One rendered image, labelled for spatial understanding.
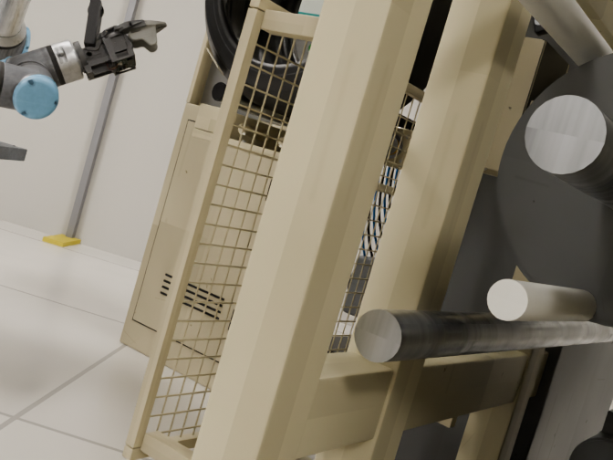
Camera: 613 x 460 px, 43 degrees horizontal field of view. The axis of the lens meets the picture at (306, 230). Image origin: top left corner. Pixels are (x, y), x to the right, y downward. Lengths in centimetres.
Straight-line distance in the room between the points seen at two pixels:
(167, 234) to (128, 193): 195
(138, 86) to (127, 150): 38
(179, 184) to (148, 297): 42
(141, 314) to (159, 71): 217
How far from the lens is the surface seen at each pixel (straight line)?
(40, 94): 169
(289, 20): 113
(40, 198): 492
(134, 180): 473
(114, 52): 182
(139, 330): 289
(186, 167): 279
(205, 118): 183
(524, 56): 182
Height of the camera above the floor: 78
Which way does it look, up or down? 4 degrees down
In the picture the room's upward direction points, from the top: 16 degrees clockwise
